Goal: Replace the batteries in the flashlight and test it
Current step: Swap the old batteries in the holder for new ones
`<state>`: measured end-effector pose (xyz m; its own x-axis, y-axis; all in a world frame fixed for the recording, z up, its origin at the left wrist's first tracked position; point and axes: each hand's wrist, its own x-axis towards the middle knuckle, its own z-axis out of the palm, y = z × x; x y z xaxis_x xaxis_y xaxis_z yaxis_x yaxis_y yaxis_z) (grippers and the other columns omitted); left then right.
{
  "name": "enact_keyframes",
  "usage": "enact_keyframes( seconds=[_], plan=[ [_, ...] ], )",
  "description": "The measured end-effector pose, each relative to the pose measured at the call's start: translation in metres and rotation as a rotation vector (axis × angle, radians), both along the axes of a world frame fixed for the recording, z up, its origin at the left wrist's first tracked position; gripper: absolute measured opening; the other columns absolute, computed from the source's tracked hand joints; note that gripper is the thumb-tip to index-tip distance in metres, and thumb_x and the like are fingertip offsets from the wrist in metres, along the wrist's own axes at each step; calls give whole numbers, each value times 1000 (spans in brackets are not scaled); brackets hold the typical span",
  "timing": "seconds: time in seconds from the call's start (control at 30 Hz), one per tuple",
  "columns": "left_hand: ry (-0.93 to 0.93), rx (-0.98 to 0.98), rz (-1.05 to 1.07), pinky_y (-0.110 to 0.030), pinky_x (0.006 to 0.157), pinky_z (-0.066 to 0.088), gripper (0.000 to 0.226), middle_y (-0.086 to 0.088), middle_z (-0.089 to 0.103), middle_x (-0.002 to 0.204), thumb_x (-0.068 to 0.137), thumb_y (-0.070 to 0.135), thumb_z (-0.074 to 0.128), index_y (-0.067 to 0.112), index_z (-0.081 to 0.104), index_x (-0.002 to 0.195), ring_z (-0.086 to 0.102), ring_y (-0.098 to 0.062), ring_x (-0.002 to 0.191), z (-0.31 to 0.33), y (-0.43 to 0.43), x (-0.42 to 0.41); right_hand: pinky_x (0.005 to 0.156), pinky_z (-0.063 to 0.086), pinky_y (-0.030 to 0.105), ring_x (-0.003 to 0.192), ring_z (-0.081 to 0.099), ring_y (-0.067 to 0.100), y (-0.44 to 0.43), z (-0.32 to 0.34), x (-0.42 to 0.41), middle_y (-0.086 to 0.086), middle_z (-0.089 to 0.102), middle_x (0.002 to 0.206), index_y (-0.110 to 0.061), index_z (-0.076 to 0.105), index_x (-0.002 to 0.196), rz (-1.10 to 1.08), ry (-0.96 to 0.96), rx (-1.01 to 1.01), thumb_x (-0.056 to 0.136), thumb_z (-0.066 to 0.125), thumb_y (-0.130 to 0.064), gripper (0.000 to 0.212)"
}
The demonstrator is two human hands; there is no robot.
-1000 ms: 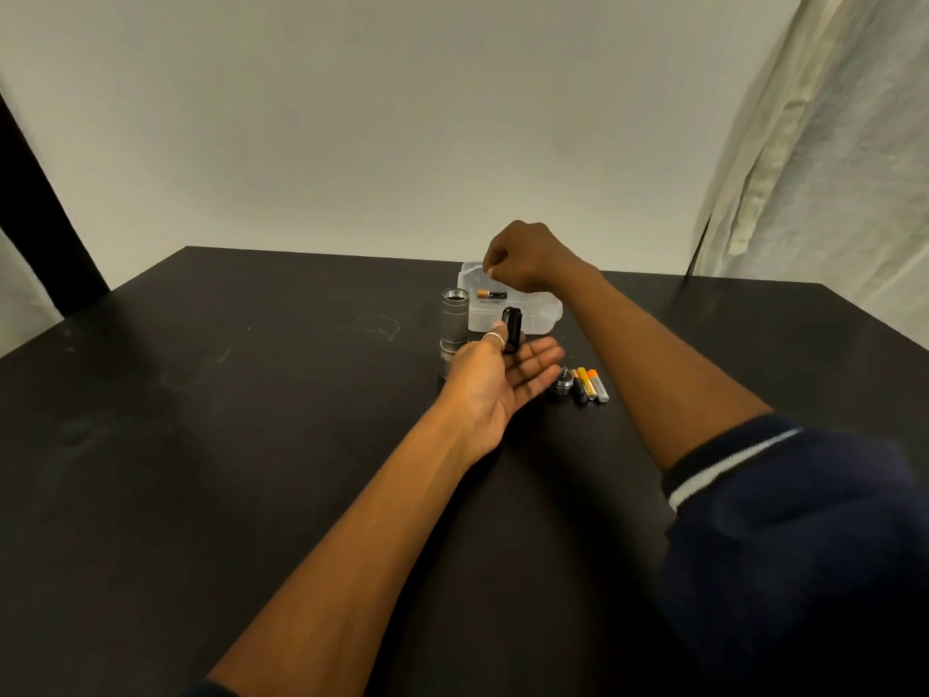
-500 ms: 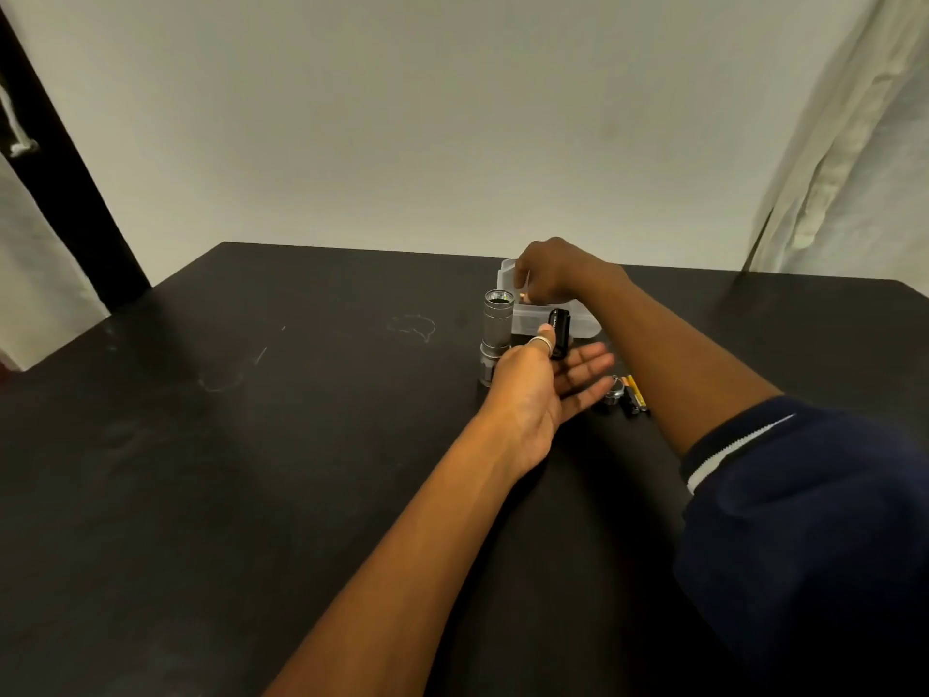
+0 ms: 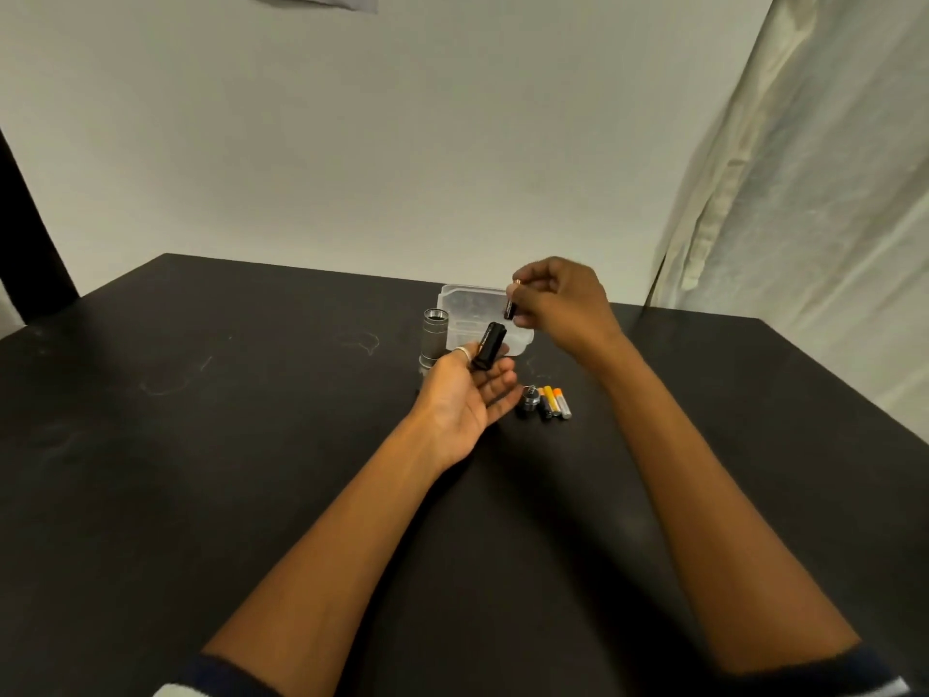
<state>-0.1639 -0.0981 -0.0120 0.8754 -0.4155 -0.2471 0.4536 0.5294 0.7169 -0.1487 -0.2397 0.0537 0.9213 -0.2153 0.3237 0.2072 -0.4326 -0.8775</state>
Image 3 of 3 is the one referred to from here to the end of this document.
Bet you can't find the person's right hand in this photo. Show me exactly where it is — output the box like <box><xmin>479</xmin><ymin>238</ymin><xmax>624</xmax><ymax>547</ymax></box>
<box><xmin>505</xmin><ymin>256</ymin><xmax>634</xmax><ymax>379</ymax></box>

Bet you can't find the person's left hand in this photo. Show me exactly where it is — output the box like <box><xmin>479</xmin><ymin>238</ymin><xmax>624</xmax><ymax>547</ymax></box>
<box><xmin>408</xmin><ymin>343</ymin><xmax>524</xmax><ymax>474</ymax></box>

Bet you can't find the black battery holder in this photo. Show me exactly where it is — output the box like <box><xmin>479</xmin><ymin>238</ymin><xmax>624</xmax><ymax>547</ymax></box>
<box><xmin>470</xmin><ymin>320</ymin><xmax>509</xmax><ymax>373</ymax></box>

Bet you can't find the grey metal flashlight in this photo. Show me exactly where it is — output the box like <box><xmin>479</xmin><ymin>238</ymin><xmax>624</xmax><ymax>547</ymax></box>
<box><xmin>418</xmin><ymin>308</ymin><xmax>451</xmax><ymax>376</ymax></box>

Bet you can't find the clear plastic container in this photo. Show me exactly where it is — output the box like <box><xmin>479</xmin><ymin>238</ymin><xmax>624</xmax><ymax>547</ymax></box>
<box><xmin>436</xmin><ymin>284</ymin><xmax>536</xmax><ymax>357</ymax></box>

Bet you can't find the person's right forearm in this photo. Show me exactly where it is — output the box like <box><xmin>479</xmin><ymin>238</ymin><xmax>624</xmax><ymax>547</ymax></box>
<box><xmin>598</xmin><ymin>344</ymin><xmax>863</xmax><ymax>676</ymax></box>

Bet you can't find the person's left forearm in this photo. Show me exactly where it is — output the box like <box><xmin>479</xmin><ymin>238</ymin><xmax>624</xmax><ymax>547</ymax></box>
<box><xmin>202</xmin><ymin>420</ymin><xmax>448</xmax><ymax>697</ymax></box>

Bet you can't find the white curtain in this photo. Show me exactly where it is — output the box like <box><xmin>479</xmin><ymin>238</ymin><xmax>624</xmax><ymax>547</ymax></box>
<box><xmin>644</xmin><ymin>0</ymin><xmax>929</xmax><ymax>443</ymax></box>

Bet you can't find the navy striped sweater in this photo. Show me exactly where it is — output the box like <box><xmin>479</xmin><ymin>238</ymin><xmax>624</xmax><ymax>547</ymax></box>
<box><xmin>152</xmin><ymin>642</ymin><xmax>913</xmax><ymax>697</ymax></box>

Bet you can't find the black door frame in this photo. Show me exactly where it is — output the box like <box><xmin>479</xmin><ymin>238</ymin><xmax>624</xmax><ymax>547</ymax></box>
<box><xmin>0</xmin><ymin>128</ymin><xmax>80</xmax><ymax>325</ymax></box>

